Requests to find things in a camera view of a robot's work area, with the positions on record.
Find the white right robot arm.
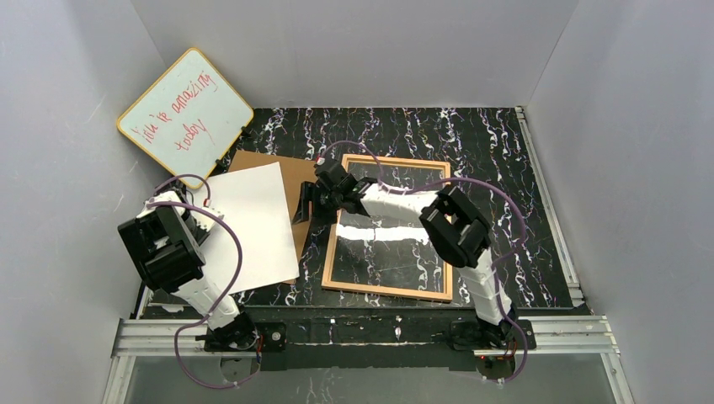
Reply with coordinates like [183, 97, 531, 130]
[292, 157, 516, 326]

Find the brown frame backing board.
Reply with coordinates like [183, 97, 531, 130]
[228, 151, 315, 258]

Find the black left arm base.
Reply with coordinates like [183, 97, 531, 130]
[195, 313, 287, 353]

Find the yellow-edged whiteboard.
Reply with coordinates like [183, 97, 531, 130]
[116, 47, 254, 189]

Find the printed colour photo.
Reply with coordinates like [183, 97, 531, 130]
[208, 162, 299, 294]

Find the clear frame glass sheet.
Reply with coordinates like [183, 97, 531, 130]
[331, 162, 447, 293]

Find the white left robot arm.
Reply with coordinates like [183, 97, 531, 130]
[118, 186, 253, 335]

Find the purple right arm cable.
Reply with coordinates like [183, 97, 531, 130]
[314, 140, 530, 385]

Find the aluminium mounting rail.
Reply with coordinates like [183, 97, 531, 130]
[112, 315, 620, 357]

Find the wooden picture frame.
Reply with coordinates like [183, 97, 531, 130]
[321, 153, 454, 305]

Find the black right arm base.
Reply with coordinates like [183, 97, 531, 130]
[445, 319, 537, 356]

